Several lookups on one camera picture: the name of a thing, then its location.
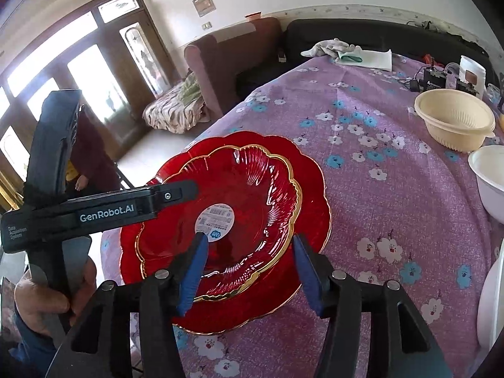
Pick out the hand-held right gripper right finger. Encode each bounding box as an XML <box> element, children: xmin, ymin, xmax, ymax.
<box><xmin>292</xmin><ymin>233</ymin><xmax>455</xmax><ymax>378</ymax></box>

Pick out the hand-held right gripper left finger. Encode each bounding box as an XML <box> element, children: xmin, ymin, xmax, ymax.
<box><xmin>47</xmin><ymin>233</ymin><xmax>210</xmax><ymax>378</ymax></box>

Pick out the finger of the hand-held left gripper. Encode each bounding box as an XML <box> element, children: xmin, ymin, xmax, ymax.
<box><xmin>150</xmin><ymin>180</ymin><xmax>198</xmax><ymax>210</ymax></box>

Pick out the small red gold-rimmed plate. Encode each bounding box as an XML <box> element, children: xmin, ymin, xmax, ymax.
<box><xmin>136</xmin><ymin>145</ymin><xmax>303</xmax><ymax>303</ymax></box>

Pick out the large red scalloped plate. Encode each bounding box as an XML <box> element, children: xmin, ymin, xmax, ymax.
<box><xmin>119</xmin><ymin>131</ymin><xmax>332</xmax><ymax>336</ymax></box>

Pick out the cream plastic bowl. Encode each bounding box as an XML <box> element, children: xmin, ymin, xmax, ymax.
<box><xmin>413</xmin><ymin>89</ymin><xmax>496</xmax><ymax>153</ymax></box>

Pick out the person's left forearm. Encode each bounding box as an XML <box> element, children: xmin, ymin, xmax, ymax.
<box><xmin>0</xmin><ymin>303</ymin><xmax>66</xmax><ymax>378</ymax></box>

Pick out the person's left hand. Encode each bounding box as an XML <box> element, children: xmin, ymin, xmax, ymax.
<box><xmin>14</xmin><ymin>256</ymin><xmax>97</xmax><ymax>337</ymax></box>

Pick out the printed blanket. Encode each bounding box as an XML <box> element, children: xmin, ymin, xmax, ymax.
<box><xmin>142</xmin><ymin>72</ymin><xmax>205</xmax><ymax>134</ymax></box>

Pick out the purple floral tablecloth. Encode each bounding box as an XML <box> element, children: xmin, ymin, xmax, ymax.
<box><xmin>100</xmin><ymin>53</ymin><xmax>504</xmax><ymax>378</ymax></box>

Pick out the wooden glass door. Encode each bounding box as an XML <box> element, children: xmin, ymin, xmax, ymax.
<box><xmin>0</xmin><ymin>0</ymin><xmax>178</xmax><ymax>213</ymax></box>

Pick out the maroon armchair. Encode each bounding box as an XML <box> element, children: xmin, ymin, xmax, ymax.
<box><xmin>184</xmin><ymin>16</ymin><xmax>283</xmax><ymax>119</ymax></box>

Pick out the white round container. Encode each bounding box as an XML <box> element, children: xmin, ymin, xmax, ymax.
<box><xmin>476</xmin><ymin>240</ymin><xmax>504</xmax><ymax>363</ymax></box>

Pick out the white crumpled cloth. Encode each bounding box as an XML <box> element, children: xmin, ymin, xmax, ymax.
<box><xmin>301</xmin><ymin>38</ymin><xmax>363</xmax><ymax>59</ymax></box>

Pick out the white bowl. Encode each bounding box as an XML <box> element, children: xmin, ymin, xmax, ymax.
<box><xmin>468</xmin><ymin>145</ymin><xmax>504</xmax><ymax>225</ymax></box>

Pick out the black electronic device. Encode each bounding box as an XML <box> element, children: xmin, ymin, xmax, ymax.
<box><xmin>417</xmin><ymin>65</ymin><xmax>453</xmax><ymax>93</ymax></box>

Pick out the black sofa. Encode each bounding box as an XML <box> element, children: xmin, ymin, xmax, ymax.
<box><xmin>236</xmin><ymin>18</ymin><xmax>491</xmax><ymax>99</ymax></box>

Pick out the white jar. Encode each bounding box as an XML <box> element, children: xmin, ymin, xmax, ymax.
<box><xmin>459</xmin><ymin>55</ymin><xmax>487</xmax><ymax>97</ymax></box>

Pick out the small wall plaque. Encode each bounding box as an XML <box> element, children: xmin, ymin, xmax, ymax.
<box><xmin>192</xmin><ymin>0</ymin><xmax>216</xmax><ymax>17</ymax></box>

